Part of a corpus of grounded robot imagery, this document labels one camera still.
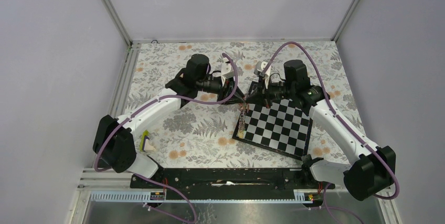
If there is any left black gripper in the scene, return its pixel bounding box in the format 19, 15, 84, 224
196, 75, 245, 105

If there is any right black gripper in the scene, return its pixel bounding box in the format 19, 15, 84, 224
246, 76, 295, 109

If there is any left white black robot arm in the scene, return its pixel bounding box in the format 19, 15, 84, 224
93, 53, 244, 188

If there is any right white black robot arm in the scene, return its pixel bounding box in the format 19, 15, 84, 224
246, 60, 396, 201

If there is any floral patterned table mat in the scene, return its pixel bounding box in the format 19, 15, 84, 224
122, 41, 364, 168

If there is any black white checkerboard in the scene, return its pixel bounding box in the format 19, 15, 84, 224
232, 100, 313, 160

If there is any yellow purple white small object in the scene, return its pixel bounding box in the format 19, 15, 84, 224
139, 130, 156, 153

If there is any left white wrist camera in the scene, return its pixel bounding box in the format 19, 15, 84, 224
220, 61, 235, 86

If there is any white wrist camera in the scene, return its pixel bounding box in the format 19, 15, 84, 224
254, 61, 271, 90
220, 61, 235, 86

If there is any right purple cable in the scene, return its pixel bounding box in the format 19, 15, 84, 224
264, 41, 400, 224

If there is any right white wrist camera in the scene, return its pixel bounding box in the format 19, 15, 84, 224
254, 61, 271, 90

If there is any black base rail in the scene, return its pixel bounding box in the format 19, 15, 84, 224
130, 168, 335, 201

